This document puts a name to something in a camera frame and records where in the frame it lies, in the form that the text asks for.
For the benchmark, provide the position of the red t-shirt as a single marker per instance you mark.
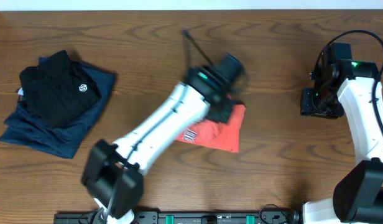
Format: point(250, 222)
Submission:
point(213, 135)

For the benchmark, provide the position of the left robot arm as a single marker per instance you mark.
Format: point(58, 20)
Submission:
point(114, 173)

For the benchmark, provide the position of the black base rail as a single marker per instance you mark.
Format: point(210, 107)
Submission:
point(269, 214)

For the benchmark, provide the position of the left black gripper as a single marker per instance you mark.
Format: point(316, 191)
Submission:
point(222, 109)

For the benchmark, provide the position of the black folded polo shirt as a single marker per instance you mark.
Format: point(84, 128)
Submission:
point(58, 90)

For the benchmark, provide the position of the navy folded shirt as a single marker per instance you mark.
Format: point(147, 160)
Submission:
point(26, 129)

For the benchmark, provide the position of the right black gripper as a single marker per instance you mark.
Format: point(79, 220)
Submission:
point(306, 107)

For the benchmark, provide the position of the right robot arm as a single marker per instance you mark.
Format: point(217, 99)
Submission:
point(347, 87)

